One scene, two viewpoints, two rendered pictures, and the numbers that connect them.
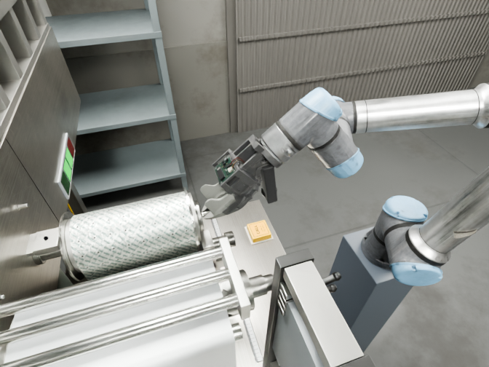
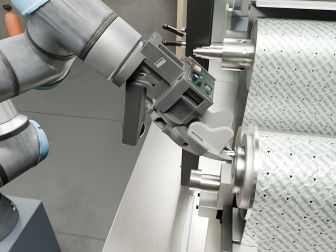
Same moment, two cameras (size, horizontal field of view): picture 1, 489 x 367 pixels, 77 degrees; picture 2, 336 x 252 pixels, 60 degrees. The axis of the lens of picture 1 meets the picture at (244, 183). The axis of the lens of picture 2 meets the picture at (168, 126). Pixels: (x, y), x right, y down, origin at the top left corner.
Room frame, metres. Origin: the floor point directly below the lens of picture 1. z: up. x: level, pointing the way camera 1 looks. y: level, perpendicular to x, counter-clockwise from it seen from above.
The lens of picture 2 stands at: (0.81, 0.17, 1.57)
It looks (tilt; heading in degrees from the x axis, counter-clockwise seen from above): 36 degrees down; 208
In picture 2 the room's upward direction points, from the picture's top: straight up
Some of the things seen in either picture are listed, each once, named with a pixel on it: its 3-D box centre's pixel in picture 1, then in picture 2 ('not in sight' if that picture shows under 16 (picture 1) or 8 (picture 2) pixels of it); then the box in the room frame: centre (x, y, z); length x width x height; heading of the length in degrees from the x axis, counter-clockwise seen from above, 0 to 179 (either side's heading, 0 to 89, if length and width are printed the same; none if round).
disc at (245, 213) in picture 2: (191, 218); (247, 170); (0.46, 0.12, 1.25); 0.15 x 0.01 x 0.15; 18
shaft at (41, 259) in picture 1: (54, 250); not in sight; (0.38, 0.40, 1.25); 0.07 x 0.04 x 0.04; 108
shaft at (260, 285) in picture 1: (265, 283); (207, 52); (0.25, -0.04, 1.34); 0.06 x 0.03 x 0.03; 108
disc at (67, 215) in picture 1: (74, 245); not in sight; (0.39, 0.36, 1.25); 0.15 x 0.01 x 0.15; 18
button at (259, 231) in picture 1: (258, 231); not in sight; (0.69, -0.05, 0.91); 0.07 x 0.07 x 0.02; 18
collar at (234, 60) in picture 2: (230, 294); (236, 54); (0.23, 0.02, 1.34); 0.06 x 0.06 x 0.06; 18
